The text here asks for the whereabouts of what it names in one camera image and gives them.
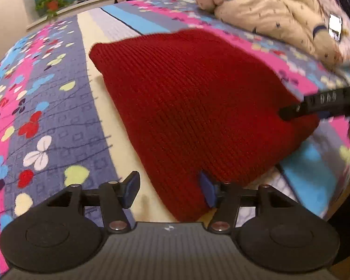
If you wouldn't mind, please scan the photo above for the cream star-print duvet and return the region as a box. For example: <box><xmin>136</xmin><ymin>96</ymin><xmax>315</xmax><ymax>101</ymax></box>
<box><xmin>196</xmin><ymin>0</ymin><xmax>350</xmax><ymax>68</ymax></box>

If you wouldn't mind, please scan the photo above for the green plant in red pot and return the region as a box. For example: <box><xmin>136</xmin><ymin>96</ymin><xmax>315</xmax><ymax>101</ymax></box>
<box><xmin>35</xmin><ymin>0</ymin><xmax>71</xmax><ymax>21</ymax></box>

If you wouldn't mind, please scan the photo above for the colourful floral striped bed sheet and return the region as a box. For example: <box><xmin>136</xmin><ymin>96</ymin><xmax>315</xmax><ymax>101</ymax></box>
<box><xmin>0</xmin><ymin>0</ymin><xmax>350</xmax><ymax>280</ymax></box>

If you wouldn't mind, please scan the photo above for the dark red knit sweater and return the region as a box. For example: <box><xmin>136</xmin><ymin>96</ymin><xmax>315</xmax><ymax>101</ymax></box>
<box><xmin>89</xmin><ymin>28</ymin><xmax>319</xmax><ymax>222</ymax></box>

